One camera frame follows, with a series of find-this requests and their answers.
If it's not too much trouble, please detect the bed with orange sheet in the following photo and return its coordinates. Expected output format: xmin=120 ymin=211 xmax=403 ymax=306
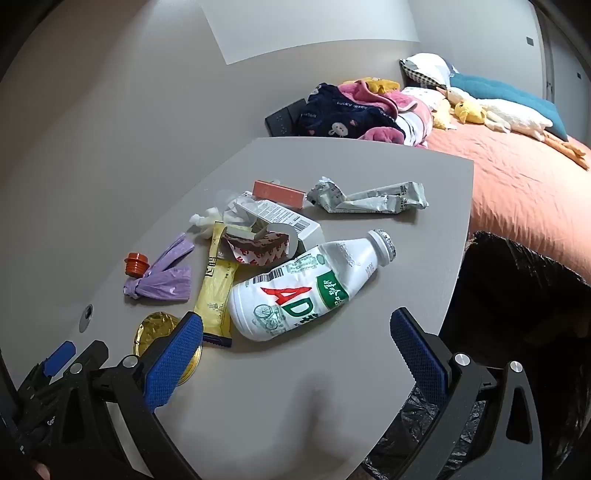
xmin=425 ymin=122 xmax=591 ymax=278

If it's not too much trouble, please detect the checked patchwork pillow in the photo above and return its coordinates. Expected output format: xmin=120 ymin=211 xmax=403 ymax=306
xmin=399 ymin=52 xmax=460 ymax=90

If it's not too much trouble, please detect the small yellow cushion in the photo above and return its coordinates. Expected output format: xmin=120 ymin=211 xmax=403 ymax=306
xmin=431 ymin=99 xmax=458 ymax=131

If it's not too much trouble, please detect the teal long pillow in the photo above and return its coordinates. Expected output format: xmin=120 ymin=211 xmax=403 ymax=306
xmin=448 ymin=74 xmax=570 ymax=141

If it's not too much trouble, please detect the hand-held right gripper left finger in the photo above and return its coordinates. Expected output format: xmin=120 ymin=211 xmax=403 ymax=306
xmin=55 ymin=311 xmax=205 ymax=480

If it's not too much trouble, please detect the purple plastic bag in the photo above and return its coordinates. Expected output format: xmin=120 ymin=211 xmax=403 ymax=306
xmin=122 ymin=232 xmax=195 ymax=304

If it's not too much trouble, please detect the white dotted pillow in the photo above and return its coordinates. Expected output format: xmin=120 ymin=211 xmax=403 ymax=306
xmin=402 ymin=85 xmax=446 ymax=112

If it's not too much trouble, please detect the white cardboard box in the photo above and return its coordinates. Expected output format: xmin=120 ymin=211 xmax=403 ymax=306
xmin=231 ymin=196 xmax=321 ymax=245

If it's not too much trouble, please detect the salmon pink box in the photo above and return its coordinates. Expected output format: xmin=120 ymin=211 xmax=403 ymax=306
xmin=253 ymin=180 xmax=306 ymax=209

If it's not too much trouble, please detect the grey door frame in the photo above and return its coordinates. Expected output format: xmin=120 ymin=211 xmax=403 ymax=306
xmin=536 ymin=0 xmax=557 ymax=102

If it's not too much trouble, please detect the white pink striped blanket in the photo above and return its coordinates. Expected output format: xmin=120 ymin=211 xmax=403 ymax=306
xmin=397 ymin=90 xmax=435 ymax=148

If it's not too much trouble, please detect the pink fleece blanket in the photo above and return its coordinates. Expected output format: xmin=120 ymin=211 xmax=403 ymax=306
xmin=339 ymin=79 xmax=435 ymax=147

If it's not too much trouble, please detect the white plastic milk bottle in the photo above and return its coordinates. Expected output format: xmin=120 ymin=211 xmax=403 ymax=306
xmin=228 ymin=229 xmax=397 ymax=342

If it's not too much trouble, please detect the navy printed blanket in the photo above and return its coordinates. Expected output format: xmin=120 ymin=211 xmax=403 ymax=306
xmin=295 ymin=82 xmax=407 ymax=140

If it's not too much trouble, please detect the gold foil lid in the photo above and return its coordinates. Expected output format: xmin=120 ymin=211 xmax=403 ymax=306
xmin=134 ymin=311 xmax=203 ymax=386

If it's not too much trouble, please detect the mustard yellow cloth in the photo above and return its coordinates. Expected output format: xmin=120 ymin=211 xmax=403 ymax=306
xmin=353 ymin=77 xmax=400 ymax=94

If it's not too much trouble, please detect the white goose plush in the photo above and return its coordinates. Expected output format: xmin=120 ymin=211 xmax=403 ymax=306
xmin=436 ymin=87 xmax=591 ymax=171

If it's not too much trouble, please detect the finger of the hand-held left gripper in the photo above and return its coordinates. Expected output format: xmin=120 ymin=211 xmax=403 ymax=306
xmin=28 ymin=340 xmax=77 ymax=393
xmin=79 ymin=340 xmax=110 ymax=370

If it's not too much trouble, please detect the clear plastic cup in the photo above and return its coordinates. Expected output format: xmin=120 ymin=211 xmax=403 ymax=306
xmin=215 ymin=187 xmax=257 ymax=222

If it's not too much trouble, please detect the yellow duck plush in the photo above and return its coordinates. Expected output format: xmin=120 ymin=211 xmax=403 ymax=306
xmin=454 ymin=100 xmax=485 ymax=125

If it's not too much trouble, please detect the silver foil packet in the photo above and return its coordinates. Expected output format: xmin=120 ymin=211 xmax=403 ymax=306
xmin=306 ymin=176 xmax=429 ymax=216

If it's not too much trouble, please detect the orange plastic cap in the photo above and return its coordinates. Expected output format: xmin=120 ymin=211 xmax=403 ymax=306
xmin=124 ymin=252 xmax=149 ymax=278

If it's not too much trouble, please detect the yellow sachet packet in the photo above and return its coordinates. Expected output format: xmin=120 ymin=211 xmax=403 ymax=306
xmin=194 ymin=223 xmax=234 ymax=348

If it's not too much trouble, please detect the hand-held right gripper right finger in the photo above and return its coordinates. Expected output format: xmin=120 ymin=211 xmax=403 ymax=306
xmin=389 ymin=307 xmax=543 ymax=480

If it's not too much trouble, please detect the bin with black bag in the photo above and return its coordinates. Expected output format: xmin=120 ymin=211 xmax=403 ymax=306
xmin=360 ymin=231 xmax=591 ymax=480

